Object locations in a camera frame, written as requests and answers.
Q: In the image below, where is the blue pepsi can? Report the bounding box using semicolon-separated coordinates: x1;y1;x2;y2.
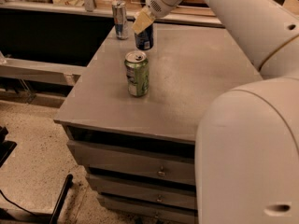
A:
135;25;153;50

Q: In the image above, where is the black chair leg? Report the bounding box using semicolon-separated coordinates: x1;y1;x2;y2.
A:
49;175;73;224

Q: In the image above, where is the black cable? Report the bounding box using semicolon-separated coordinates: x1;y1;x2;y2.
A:
0;189;40;217

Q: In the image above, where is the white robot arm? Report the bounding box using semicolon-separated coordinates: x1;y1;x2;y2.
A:
133;0;299;224

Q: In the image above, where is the black object at left edge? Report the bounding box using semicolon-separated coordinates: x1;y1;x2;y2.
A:
0;126;17;167

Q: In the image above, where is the top grey drawer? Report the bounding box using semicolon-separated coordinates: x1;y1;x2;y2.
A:
67;140;195;185

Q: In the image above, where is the silver blue redbull can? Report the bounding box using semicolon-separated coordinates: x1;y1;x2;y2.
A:
112;0;128;40

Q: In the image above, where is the middle grey drawer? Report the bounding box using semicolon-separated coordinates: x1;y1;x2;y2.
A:
86;174;197;210

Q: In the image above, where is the grey drawer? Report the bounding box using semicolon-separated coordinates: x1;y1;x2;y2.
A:
86;174;197;210
97;194;198;224
67;140;195;185

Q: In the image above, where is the grey drawer cabinet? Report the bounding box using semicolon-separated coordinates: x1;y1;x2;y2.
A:
53;21;264;224

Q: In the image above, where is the grey metal shelf rail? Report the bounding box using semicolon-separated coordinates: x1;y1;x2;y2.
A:
0;58;85;86

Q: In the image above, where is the green soda can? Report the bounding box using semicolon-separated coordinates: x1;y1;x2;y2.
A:
124;50;150;97

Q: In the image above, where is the bottom grey drawer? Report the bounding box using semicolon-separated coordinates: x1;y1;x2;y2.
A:
97;194;198;224

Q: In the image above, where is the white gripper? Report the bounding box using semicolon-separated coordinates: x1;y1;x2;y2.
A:
133;0;182;35

